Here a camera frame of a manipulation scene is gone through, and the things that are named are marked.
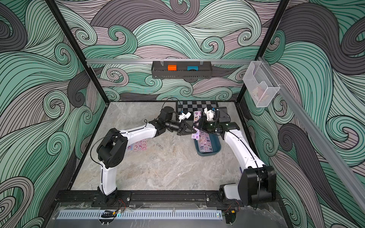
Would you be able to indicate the orange block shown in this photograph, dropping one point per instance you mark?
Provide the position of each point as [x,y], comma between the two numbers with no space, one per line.
[172,67]

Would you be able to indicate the black corner frame post left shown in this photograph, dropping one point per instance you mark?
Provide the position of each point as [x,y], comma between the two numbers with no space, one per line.
[69,35]

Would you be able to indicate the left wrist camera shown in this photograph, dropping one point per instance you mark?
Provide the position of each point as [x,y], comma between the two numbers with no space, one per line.
[183,116]

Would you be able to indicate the teal block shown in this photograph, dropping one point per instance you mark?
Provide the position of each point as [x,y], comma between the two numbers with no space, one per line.
[192,68]

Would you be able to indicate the aluminium rail right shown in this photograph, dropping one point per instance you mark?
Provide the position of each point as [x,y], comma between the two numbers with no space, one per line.
[343,171]

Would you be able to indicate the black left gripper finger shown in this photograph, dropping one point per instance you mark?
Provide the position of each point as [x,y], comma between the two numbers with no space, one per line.
[186,131]
[187,125]

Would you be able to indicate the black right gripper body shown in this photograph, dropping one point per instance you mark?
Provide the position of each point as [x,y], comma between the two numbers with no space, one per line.
[212,126]

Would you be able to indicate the pink sticker sheet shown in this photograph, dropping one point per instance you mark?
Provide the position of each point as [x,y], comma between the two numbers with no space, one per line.
[142,144]
[134,146]
[199,133]

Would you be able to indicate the sticker sheet stack in box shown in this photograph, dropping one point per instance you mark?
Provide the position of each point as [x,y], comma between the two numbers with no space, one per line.
[204,144]

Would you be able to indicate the black and grey chessboard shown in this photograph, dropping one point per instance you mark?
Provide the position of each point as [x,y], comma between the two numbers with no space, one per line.
[193,106]

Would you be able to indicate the black corner frame post right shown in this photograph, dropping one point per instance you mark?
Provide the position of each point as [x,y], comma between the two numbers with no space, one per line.
[271,12]

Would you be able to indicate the clear plastic wall holder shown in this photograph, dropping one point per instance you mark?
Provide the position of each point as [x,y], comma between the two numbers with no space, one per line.
[260,83]

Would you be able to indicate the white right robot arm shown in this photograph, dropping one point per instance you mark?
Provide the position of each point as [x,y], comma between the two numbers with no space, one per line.
[258,182]

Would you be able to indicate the aluminium rail back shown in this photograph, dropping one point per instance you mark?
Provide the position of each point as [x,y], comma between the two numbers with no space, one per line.
[162,61]

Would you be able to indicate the teal plastic storage box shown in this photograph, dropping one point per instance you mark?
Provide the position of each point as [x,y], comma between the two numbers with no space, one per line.
[215,145]

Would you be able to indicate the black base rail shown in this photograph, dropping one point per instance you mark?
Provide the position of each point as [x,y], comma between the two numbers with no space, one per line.
[133,199]

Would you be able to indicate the aluminium rail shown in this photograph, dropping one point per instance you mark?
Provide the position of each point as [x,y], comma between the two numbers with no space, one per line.
[162,61]
[343,171]

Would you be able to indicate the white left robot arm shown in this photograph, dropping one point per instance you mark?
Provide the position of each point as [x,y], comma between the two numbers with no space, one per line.
[111,150]

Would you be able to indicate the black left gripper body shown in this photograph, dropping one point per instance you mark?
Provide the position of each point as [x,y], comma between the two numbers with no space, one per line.
[173,127]

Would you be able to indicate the black wall-mounted tray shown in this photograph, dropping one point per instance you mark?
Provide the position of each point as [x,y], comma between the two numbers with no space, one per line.
[161,72]

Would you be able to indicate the black corner frame post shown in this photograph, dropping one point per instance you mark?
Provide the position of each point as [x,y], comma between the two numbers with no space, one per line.
[271,12]
[69,35]

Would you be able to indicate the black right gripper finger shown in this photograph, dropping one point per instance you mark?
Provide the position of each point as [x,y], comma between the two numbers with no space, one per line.
[201,128]
[202,120]

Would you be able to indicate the white perforated cable duct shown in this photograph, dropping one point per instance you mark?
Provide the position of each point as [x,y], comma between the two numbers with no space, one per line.
[142,214]

